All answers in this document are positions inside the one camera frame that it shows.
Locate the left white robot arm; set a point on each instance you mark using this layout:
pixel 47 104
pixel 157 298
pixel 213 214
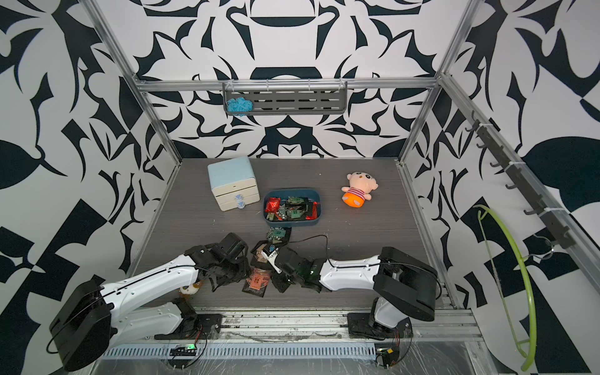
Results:
pixel 98 317

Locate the cyan crumpled cloth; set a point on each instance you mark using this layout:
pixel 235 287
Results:
pixel 239 106

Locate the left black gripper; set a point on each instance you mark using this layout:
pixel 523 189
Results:
pixel 244 271

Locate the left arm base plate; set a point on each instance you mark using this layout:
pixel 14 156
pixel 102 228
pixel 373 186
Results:
pixel 208 325

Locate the pink baby plush doll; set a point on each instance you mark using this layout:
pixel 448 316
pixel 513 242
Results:
pixel 358 191

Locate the brown white plush dog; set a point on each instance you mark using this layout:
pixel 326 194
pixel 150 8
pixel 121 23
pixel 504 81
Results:
pixel 191 289

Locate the pink label black tea bag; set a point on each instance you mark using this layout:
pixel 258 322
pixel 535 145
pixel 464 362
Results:
pixel 256 283

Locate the grey wall shelf rack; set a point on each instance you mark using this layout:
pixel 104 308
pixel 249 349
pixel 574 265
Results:
pixel 291 97

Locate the small red tea bag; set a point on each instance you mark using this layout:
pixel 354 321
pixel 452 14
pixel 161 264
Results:
pixel 273 205

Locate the teal label black tea bag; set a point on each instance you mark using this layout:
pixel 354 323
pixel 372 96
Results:
pixel 296 208

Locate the teal plastic storage box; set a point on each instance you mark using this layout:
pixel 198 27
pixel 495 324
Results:
pixel 279 219

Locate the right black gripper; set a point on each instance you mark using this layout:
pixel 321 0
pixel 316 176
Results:
pixel 276 284

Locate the black wall hook rail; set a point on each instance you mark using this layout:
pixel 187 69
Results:
pixel 540 203

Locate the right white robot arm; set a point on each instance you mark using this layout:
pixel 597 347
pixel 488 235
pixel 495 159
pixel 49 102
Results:
pixel 406 287

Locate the light blue drawer box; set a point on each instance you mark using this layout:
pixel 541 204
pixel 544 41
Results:
pixel 233 183

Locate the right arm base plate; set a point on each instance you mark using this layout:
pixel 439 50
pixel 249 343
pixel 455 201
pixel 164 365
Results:
pixel 362 325

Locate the yellow label black tea bag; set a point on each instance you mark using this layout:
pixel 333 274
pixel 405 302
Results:
pixel 258 259

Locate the green tea bag top pile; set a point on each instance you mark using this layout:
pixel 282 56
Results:
pixel 279 235

